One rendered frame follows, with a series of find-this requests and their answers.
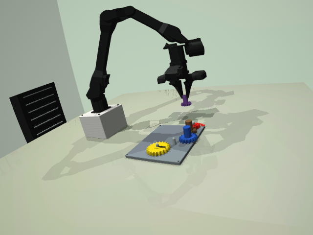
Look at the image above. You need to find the yellow gear with black stripe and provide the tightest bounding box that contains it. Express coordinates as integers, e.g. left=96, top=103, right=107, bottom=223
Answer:
left=146, top=142, right=170, bottom=156

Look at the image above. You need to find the purple gear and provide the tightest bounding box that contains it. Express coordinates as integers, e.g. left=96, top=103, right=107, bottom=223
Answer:
left=181, top=95, right=191, bottom=106

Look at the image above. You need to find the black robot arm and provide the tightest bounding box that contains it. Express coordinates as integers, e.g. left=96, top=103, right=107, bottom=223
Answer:
left=86, top=6, right=204, bottom=113

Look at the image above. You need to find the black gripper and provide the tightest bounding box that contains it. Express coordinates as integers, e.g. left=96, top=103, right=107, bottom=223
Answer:
left=157, top=58, right=207, bottom=99

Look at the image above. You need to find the red gear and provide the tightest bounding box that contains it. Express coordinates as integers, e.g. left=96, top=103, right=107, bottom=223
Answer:
left=193, top=123, right=200, bottom=129

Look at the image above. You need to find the blue gear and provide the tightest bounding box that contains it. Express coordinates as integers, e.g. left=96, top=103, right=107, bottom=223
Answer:
left=179, top=125, right=198, bottom=144

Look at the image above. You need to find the brown gear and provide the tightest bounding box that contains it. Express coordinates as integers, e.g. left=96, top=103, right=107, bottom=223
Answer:
left=185, top=119, right=197, bottom=133

